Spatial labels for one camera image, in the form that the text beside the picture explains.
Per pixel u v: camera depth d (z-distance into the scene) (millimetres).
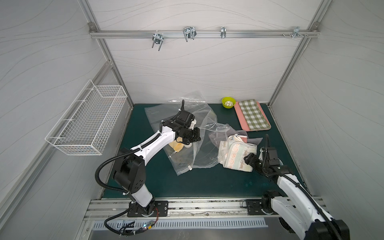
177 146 950
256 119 1111
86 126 687
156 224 700
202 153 911
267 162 648
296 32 765
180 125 623
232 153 853
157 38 791
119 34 784
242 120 1122
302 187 511
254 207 737
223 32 782
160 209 735
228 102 1185
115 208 748
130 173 439
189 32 765
